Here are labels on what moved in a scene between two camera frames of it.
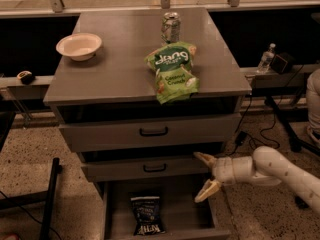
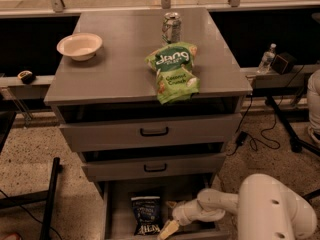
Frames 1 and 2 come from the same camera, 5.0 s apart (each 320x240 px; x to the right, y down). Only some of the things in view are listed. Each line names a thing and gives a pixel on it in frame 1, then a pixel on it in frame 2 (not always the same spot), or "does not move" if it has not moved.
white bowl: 79,46 does not move
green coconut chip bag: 174,73 does not move
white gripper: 223,172 -> 182,214
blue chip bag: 147,210 does not move
